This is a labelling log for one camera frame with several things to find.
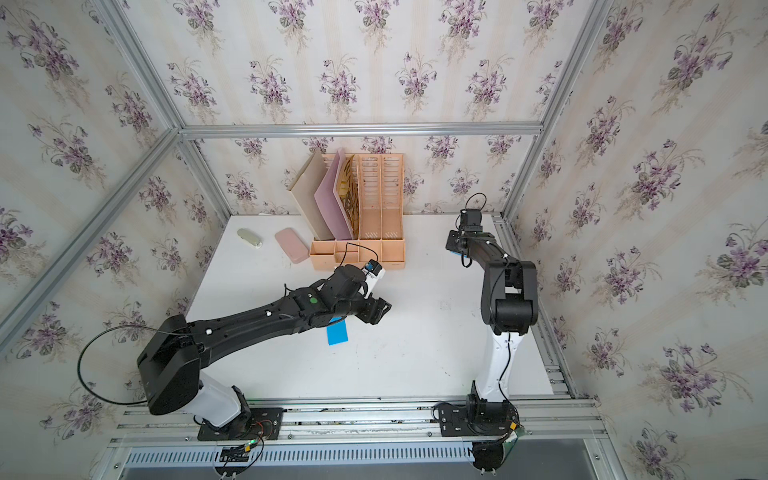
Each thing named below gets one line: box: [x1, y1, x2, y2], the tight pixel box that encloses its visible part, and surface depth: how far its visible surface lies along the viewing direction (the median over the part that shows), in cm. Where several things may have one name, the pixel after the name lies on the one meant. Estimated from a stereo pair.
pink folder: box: [314, 148, 353, 241], surface depth 95 cm
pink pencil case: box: [274, 227, 310, 264], surface depth 112 cm
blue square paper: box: [326, 316, 349, 346], surface depth 90 cm
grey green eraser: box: [236, 228, 263, 248], surface depth 113 cm
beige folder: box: [287, 149, 335, 241], surface depth 95 cm
